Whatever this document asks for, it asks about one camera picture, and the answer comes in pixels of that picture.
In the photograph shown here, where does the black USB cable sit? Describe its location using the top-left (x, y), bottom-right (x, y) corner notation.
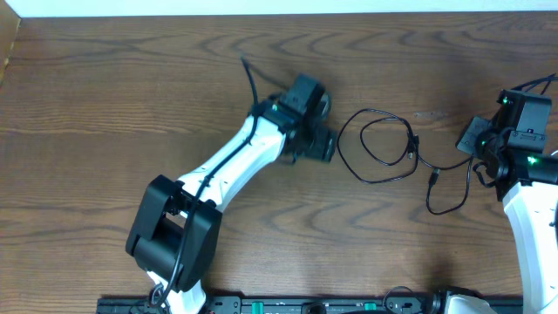
top-left (409, 133), bottom-right (476, 216)
top-left (336, 107), bottom-right (422, 185)

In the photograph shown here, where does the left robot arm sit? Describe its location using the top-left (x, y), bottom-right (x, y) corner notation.
top-left (125, 100), bottom-right (337, 313)

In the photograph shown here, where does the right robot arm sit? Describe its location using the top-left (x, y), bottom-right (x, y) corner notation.
top-left (456, 116), bottom-right (557, 313)

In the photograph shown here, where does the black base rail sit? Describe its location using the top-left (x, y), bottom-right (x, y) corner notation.
top-left (96, 294), bottom-right (431, 314)

